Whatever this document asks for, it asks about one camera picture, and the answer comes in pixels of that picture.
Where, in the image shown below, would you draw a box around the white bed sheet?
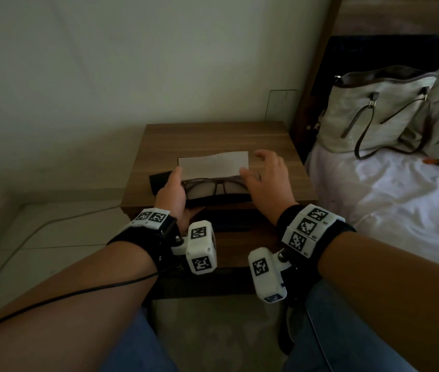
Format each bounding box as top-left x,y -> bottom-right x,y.
305,142 -> 439,276

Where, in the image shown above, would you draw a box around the black wrist strap with markers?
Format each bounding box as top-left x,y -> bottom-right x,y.
107,208 -> 182,274
276,204 -> 356,303

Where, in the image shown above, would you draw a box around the beige handbag with brown straps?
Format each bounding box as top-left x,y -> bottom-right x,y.
315,65 -> 437,160

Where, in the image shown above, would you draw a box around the person's left hand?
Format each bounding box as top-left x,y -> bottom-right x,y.
154,166 -> 204,234

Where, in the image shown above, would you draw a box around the person's blue jeans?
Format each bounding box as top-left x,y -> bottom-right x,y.
99,278 -> 418,372

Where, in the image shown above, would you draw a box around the thin black cable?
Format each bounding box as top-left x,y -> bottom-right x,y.
0,262 -> 179,340

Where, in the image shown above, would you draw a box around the person's right hand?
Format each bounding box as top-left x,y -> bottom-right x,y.
239,149 -> 299,226

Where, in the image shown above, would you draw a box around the dark-framed eyeglasses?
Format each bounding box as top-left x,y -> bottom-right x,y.
181,174 -> 261,203

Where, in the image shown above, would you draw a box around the grey floor cable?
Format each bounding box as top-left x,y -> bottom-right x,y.
0,204 -> 124,315

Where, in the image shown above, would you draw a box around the person's left forearm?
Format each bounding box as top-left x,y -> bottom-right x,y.
0,241 -> 162,372

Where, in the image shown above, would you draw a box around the dark wooden headboard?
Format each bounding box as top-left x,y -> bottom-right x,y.
289,0 -> 439,164

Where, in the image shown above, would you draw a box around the black glasses cloth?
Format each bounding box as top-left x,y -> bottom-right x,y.
149,170 -> 256,208

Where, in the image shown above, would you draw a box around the white wrist camera block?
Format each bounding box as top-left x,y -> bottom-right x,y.
171,220 -> 218,276
248,247 -> 292,304

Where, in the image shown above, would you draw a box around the person's right forearm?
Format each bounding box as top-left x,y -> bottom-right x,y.
316,231 -> 439,372

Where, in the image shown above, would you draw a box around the wooden bedside table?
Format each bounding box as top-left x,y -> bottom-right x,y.
121,121 -> 319,299

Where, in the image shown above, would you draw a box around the white paper sheet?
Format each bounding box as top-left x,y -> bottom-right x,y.
178,151 -> 250,181

